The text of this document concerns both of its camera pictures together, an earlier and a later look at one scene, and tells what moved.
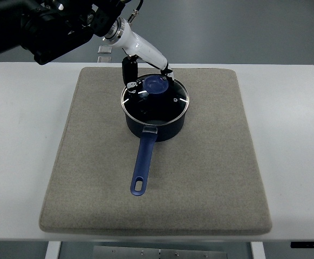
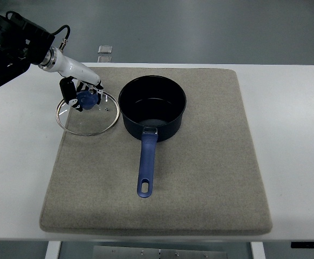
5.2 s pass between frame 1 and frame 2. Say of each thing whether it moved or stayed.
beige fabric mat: stayed
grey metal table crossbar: stayed
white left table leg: stayed
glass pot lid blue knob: moved
